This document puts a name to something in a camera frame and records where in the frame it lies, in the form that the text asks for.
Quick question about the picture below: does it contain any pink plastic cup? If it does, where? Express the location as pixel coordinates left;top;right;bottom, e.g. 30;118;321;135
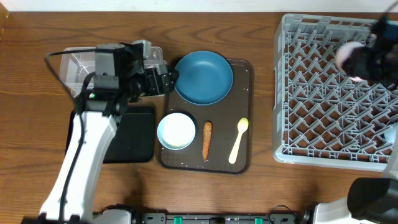
335;42;369;82

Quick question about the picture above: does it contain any dark blue plate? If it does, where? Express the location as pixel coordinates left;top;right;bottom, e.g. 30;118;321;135
175;51;234;106

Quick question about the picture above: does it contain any light blue plastic cup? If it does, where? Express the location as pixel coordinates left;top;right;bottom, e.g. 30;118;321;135
384;123;398;144

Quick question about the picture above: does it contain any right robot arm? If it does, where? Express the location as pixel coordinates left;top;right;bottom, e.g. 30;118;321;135
308;14;397;223

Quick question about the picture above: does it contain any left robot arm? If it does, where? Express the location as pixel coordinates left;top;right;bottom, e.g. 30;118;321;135
22;40;178;223

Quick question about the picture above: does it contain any black waste bin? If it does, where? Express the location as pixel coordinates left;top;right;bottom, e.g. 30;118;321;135
64;106;156;164

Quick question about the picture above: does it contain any grey dishwasher rack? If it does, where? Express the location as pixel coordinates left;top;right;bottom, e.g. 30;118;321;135
272;14;397;172

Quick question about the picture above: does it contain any clear plastic waste bin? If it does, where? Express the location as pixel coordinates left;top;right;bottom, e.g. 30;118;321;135
59;47;167;97

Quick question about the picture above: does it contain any light blue bowl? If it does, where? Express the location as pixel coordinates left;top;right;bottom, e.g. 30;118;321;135
157;113;196;151

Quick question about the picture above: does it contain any orange carrot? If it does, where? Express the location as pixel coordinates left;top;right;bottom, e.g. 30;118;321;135
202;121;213;162

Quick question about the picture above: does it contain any dark brown serving tray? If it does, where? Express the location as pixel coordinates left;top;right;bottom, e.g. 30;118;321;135
157;59;254;174

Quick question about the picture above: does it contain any pale yellow plastic spoon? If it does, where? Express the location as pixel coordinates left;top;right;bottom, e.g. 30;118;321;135
228;118;249;164

